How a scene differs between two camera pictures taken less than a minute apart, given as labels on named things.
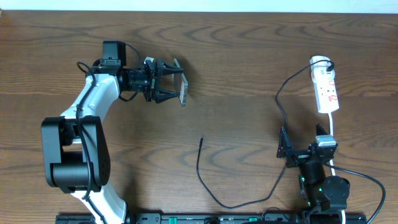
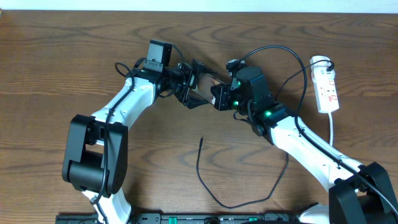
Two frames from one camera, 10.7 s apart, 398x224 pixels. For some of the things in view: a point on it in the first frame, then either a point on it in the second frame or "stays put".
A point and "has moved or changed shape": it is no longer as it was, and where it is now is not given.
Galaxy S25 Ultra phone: [183, 86] has moved or changed shape
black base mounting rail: [208, 218] stays put
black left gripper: [154, 87] to [189, 100]
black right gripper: [298, 157] to [221, 95]
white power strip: [324, 84] stays put
